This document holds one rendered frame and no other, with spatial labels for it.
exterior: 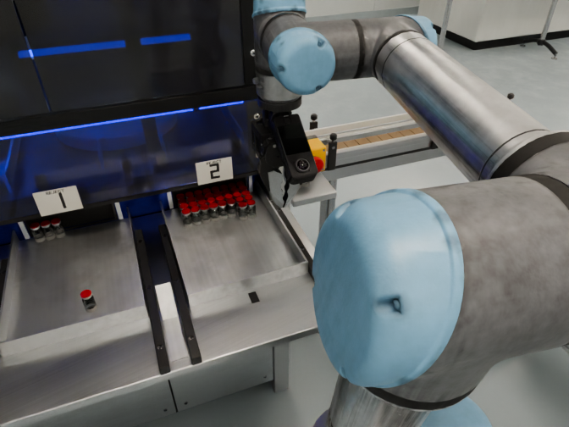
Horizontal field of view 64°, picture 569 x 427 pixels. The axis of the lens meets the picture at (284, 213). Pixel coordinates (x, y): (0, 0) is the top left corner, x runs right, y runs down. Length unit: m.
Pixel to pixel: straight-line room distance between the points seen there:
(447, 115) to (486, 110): 0.04
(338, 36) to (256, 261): 0.58
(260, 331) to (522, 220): 0.68
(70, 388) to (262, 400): 1.05
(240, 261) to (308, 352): 0.99
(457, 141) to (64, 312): 0.81
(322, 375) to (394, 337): 1.65
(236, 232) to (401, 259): 0.88
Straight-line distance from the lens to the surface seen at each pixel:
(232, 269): 1.01
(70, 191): 1.06
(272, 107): 0.72
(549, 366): 2.19
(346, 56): 0.61
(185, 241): 1.10
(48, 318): 1.02
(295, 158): 0.71
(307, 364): 1.92
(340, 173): 1.37
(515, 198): 0.30
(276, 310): 0.93
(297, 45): 0.56
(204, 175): 1.08
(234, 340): 0.89
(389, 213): 0.26
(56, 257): 1.16
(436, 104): 0.48
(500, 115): 0.44
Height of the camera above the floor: 1.58
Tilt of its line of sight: 37 degrees down
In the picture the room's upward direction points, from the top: straight up
